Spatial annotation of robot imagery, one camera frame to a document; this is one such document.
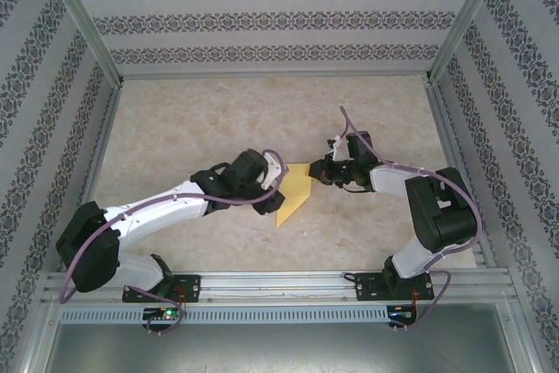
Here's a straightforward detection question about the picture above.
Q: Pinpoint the yellow paper sheet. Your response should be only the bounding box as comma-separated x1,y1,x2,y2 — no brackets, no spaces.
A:
274,161,314,230

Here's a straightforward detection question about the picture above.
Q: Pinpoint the grey metal sheet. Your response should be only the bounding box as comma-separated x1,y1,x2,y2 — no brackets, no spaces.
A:
43,302,532,373

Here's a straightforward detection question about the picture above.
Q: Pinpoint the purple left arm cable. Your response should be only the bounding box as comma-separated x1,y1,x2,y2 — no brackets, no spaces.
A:
59,149,290,335

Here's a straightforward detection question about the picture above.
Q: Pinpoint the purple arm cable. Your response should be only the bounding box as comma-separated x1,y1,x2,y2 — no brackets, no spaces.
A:
339,105,484,335
59,149,290,335

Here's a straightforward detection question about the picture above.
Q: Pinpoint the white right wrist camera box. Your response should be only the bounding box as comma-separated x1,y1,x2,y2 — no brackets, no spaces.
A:
328,134,347,163

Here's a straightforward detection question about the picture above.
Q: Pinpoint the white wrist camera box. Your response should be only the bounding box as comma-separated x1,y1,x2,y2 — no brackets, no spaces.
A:
328,134,347,163
256,153,290,194

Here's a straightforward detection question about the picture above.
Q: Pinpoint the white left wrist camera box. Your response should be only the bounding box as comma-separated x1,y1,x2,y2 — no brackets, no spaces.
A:
256,153,290,194

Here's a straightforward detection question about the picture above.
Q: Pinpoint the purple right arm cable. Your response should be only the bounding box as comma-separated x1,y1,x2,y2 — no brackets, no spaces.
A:
339,105,484,335

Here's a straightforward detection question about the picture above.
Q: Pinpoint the aluminium rear rail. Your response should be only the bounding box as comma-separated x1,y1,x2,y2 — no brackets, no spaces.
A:
117,69,433,82

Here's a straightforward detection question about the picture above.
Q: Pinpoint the aluminium mounting rail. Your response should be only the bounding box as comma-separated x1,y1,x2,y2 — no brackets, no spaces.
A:
41,271,521,305

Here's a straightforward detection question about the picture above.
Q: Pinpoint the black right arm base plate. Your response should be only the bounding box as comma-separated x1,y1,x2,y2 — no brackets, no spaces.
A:
355,272,436,303

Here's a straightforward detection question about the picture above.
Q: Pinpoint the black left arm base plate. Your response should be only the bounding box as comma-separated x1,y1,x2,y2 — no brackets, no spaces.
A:
121,274,202,304

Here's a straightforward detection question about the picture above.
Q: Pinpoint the grey slotted cable duct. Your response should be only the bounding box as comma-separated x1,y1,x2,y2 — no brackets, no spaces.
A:
59,305,390,325

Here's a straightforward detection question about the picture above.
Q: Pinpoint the aluminium frame post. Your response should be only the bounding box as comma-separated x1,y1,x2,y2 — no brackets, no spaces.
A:
37,0,126,84
423,0,512,84

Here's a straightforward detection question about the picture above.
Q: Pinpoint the aluminium lower frame bar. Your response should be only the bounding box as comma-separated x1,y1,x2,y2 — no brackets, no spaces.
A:
8,298,60,373
497,300,547,373

